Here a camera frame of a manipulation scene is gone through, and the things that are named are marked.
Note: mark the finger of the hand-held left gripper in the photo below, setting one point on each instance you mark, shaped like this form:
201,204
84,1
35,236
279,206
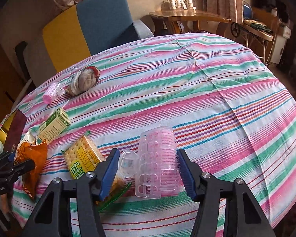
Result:
19,169
2,160

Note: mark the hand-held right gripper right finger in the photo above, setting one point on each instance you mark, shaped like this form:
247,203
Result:
187,175

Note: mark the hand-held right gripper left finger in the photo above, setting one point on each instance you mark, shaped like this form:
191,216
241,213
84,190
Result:
109,172

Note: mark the orange snack packet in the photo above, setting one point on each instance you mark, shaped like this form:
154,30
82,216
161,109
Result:
35,163

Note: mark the large pink hair roller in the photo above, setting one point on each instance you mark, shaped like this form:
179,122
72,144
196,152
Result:
162,158

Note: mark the gold metal tin container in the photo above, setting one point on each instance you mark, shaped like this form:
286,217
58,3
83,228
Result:
5,126

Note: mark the yellow cracker packet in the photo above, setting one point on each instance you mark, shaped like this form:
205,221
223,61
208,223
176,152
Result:
81,155

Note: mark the dark maroon booklet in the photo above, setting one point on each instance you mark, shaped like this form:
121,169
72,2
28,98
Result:
16,128

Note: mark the green white carton box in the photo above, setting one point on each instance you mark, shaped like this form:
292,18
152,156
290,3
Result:
54,126

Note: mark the small pink hair roller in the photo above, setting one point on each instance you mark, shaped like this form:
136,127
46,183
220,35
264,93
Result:
50,95

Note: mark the striped pink green tablecloth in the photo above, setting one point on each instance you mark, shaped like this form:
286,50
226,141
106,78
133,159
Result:
187,91

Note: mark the small plush toy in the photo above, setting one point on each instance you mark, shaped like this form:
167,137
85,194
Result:
85,81

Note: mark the grey yellow blue chair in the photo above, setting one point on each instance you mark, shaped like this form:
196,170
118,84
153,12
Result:
106,17

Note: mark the wooden side table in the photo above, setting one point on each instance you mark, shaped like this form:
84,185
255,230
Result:
187,17

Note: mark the sewing machine table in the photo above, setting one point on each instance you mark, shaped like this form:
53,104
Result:
259,33

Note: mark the white cabinet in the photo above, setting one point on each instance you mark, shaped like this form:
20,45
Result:
282,44

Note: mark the blue ball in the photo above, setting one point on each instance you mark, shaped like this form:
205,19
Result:
247,11

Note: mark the patterned beige curtain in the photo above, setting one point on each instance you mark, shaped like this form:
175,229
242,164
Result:
222,0

